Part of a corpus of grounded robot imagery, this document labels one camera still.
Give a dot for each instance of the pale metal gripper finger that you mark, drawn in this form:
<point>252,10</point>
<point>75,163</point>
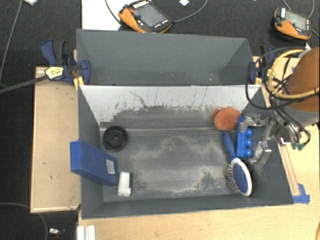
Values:
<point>261,152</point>
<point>258,122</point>

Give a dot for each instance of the blue studded toy block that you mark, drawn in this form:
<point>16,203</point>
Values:
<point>243,141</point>

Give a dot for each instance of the orange round scrubber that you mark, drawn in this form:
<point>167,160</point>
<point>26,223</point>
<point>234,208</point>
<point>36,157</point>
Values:
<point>226,120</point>

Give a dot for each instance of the grey metal bin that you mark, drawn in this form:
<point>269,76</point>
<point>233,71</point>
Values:
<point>162,139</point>

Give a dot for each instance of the white small block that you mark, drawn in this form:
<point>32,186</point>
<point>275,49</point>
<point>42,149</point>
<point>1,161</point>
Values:
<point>124,184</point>

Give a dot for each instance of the black round disc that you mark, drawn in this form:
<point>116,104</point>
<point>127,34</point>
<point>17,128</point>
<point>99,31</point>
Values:
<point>115,139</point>

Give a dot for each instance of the blue flat box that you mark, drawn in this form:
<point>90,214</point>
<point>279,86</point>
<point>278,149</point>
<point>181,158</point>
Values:
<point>91,162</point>

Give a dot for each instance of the pale wood board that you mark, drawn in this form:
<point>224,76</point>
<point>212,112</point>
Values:
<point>56,139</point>

